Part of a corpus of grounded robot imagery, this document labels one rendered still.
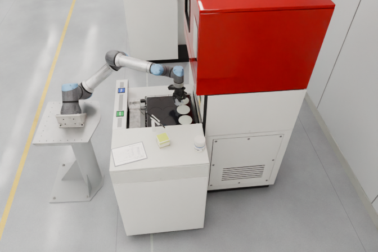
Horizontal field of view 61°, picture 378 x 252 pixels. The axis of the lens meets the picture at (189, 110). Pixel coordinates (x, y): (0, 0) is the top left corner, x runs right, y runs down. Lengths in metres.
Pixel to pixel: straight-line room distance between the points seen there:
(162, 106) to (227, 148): 0.60
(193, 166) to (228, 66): 0.66
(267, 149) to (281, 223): 0.71
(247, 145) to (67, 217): 1.66
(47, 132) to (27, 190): 0.92
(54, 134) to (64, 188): 0.82
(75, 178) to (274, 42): 2.19
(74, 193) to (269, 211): 1.76
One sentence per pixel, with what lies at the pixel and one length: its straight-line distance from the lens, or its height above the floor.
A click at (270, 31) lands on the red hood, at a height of 1.67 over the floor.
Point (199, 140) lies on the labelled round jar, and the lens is 2.03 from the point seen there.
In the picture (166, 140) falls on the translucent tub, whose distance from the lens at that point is 2.07.
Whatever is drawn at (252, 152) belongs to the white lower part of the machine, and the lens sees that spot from 2.64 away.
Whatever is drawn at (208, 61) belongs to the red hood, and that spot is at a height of 1.49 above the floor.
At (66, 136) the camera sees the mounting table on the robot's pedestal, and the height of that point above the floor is 0.82.
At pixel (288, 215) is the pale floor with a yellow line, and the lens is 3.08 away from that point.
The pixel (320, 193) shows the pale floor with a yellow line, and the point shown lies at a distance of 3.30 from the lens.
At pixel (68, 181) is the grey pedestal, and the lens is 3.28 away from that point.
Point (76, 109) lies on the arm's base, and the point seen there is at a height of 0.94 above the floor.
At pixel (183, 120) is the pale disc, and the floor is 0.90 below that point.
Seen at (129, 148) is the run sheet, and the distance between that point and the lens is 2.13.
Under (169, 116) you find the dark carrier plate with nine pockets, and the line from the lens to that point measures 2.40.
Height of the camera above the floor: 2.60
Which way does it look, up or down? 44 degrees down
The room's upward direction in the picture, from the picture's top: 1 degrees clockwise
